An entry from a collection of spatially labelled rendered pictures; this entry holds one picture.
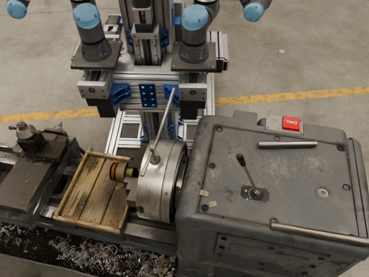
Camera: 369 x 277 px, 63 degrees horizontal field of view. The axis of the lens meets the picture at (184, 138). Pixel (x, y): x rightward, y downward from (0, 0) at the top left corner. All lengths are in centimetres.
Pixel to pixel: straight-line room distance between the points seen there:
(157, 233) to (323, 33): 337
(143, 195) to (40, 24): 363
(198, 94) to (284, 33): 264
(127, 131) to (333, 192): 179
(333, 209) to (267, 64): 262
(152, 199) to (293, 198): 46
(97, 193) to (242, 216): 73
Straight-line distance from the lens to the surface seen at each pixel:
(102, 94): 158
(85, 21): 152
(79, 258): 168
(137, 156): 118
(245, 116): 117
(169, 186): 104
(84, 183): 149
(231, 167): 102
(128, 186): 116
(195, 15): 145
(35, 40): 418
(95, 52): 159
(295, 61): 362
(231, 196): 97
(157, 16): 164
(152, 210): 110
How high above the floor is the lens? 211
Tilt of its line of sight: 52 degrees down
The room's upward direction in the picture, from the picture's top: 1 degrees counter-clockwise
